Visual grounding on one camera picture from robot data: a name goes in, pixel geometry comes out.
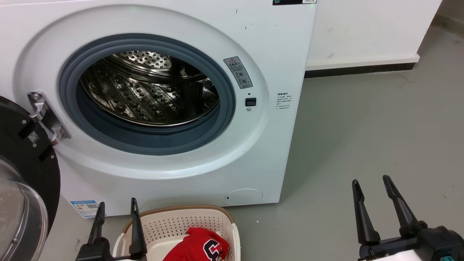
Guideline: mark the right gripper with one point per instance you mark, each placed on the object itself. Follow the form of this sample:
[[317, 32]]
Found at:
[[435, 243]]

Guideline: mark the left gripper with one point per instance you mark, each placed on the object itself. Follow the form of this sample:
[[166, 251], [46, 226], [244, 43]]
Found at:
[[96, 253]]

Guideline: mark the red garment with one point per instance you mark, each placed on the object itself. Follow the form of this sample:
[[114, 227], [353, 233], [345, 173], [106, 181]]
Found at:
[[195, 246]]

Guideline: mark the cream perforated laundry basket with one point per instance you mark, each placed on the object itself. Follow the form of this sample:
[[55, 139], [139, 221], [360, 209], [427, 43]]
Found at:
[[170, 223]]

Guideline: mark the black glass washer door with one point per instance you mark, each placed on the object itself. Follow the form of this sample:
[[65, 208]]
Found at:
[[32, 163]]

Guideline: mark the stainless steel washing machine drum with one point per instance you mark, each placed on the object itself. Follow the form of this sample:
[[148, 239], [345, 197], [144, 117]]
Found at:
[[145, 94]]

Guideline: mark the blue energy label sticker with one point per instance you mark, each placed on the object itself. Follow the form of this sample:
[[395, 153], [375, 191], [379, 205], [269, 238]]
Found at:
[[85, 208]]

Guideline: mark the white front-load washing machine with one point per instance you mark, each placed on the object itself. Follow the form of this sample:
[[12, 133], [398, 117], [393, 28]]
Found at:
[[275, 145]]

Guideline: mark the metal door hinge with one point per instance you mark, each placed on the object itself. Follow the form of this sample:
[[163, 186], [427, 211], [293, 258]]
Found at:
[[47, 117]]

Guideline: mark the grey rubber door gasket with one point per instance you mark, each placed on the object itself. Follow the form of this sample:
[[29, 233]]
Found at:
[[217, 119]]

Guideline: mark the grey warning sticker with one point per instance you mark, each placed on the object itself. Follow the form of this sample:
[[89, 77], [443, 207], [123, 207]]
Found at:
[[238, 72]]

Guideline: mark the black wall baseboard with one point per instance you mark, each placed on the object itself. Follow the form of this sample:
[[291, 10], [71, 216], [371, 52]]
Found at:
[[359, 69]]

